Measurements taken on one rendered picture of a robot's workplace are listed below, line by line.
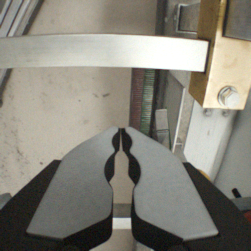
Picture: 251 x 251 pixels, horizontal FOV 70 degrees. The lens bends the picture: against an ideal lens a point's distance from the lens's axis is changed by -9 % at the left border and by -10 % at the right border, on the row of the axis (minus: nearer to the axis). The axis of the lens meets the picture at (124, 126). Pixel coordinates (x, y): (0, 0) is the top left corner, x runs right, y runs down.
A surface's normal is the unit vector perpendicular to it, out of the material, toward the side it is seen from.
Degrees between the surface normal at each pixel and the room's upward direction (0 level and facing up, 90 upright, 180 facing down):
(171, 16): 0
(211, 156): 0
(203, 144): 0
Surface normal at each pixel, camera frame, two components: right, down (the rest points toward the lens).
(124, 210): 0.04, -0.88
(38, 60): 0.02, 0.47
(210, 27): -1.00, -0.02
